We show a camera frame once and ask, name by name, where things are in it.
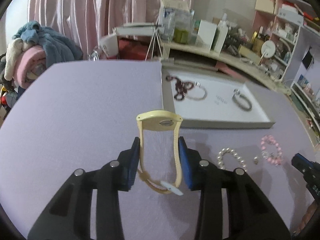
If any silver bangle bracelet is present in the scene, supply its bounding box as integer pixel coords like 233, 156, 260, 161
186, 81, 208, 101

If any white cup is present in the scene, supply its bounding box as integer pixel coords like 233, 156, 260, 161
99, 34, 119, 58

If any dark red bead necklace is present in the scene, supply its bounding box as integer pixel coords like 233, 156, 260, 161
165, 74, 196, 101

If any pink white bookshelf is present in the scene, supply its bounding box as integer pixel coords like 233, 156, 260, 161
253, 0, 319, 147

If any clear plastic bag box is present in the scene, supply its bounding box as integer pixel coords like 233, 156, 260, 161
158, 0, 194, 42

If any green jar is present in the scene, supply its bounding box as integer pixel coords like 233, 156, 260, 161
174, 28, 189, 44

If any white lotion bottle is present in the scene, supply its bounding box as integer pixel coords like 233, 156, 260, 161
213, 13, 228, 54

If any pink bead bracelet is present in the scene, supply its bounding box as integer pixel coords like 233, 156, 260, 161
260, 134, 284, 167

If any white box on desk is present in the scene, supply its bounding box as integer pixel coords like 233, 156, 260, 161
195, 20, 217, 51

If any pink curtain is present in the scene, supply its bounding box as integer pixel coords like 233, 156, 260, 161
28, 0, 194, 56

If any round white mirror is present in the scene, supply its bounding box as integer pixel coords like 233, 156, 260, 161
260, 40, 276, 63

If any pile of blankets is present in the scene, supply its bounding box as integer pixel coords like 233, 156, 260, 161
1, 21, 83, 90

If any grey jewelry tray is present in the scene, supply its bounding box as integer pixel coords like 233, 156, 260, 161
161, 62, 275, 129

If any grey woven bracelet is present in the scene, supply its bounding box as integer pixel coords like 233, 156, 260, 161
231, 88, 253, 112

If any white pearl bracelet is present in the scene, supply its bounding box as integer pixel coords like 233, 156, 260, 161
216, 147, 249, 172

